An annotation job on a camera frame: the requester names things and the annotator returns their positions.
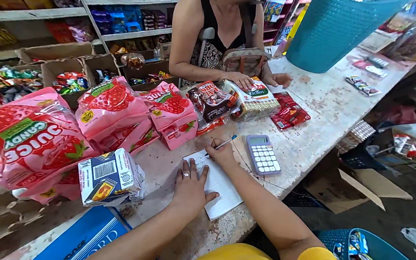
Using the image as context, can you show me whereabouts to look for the brown chocolate snack bag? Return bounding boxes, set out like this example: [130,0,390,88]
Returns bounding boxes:
[186,80,239,125]

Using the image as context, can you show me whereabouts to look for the pile of red wrapped candies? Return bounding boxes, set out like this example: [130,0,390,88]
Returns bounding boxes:
[52,71,89,95]

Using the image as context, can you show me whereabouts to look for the person's right hand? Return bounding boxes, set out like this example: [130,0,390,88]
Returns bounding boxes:
[205,138,239,174]

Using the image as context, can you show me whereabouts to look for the blue-capped white pen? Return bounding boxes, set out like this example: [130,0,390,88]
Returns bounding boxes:
[205,135,238,157]

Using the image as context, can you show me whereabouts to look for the person's left forearm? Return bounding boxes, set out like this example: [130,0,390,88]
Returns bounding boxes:
[85,200,196,260]

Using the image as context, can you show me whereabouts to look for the white lined notepad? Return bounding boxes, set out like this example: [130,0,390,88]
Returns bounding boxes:
[183,149,243,221]

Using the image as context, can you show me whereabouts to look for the stack of egg trays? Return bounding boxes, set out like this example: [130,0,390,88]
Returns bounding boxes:
[336,119,377,155]

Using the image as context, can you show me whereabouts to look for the grey crutch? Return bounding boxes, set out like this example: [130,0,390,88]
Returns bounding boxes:
[197,27,216,70]

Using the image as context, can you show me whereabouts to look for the small pink strawberry candy bag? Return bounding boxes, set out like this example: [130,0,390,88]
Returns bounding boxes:
[139,81,199,151]

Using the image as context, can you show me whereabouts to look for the large pink strawberry candy bag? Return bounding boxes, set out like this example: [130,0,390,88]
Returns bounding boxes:
[0,87,102,205]

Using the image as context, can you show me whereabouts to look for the teal oval plastic basket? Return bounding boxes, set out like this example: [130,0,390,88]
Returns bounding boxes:
[316,228,410,260]

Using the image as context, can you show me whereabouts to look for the yellow plastic item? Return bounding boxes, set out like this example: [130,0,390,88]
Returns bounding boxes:
[285,3,310,55]

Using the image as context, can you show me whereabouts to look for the red orange snack packet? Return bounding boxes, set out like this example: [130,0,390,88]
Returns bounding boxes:
[196,116,227,136]

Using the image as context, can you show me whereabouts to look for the clear round candy bag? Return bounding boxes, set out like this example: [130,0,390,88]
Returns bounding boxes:
[121,53,146,71]

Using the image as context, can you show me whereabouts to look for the lilac calculator white keys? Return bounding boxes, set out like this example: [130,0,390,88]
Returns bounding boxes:
[247,135,282,176]

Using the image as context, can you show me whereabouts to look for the white shelf with goods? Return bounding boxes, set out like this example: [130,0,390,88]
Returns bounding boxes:
[0,0,180,65]

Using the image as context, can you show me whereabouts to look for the dark grey packet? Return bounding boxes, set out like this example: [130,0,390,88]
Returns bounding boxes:
[363,55,389,69]

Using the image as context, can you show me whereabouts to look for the thin dark string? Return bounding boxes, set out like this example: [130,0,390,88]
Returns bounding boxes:
[230,139,295,193]

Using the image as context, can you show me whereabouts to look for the pile of blue packets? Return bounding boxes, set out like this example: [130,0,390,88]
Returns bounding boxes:
[332,231,374,260]

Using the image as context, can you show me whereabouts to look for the person's body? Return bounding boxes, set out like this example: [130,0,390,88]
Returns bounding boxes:
[195,243,337,260]

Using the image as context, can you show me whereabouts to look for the pink shelf with goods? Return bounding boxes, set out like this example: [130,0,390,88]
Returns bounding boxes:
[262,0,311,46]

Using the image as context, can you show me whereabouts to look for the open flattened cardboard box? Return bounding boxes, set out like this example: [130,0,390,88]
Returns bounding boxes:
[301,148,414,215]

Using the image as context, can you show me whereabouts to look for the pile of yellow purple candies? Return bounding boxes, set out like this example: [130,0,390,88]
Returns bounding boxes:
[129,70,172,86]

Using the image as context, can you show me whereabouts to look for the blue record book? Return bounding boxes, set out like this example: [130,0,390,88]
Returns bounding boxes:
[32,206,133,260]

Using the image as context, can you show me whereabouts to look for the pile of plastic-wrapped goods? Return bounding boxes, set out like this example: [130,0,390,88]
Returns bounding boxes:
[378,0,416,61]

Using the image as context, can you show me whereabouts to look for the clear white crackers pack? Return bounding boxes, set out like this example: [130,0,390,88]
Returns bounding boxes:
[224,77,281,122]

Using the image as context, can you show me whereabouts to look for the person's right forearm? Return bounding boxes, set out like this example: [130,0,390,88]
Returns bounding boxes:
[226,162,326,260]

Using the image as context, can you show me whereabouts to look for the silver dark striped packet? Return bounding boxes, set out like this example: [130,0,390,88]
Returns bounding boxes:
[344,75,381,97]

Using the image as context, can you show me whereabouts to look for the white cardboard box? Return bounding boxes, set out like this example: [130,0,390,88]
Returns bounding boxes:
[357,29,403,55]

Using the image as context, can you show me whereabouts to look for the pile of green wrapped candies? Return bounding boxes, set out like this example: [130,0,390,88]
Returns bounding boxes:
[0,66,44,105]

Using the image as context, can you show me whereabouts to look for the person's left hand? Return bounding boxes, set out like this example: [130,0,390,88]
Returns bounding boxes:
[172,158,220,218]

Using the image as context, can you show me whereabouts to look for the brown beige handbag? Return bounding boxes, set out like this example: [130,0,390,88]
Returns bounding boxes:
[222,48,272,77]

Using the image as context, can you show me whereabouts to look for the red shiny packets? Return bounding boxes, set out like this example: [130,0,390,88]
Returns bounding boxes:
[270,91,312,131]

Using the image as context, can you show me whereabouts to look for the white blue carton pack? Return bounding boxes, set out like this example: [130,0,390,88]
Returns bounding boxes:
[78,148,146,207]

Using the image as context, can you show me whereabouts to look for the tall teal plastic basket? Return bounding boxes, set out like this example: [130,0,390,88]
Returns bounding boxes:
[286,0,409,74]

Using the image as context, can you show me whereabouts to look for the pink white packet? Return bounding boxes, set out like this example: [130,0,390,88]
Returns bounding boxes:
[352,59,388,78]

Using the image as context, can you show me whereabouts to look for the pile of dark wrapped candies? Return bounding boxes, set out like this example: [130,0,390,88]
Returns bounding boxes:
[95,69,118,84]

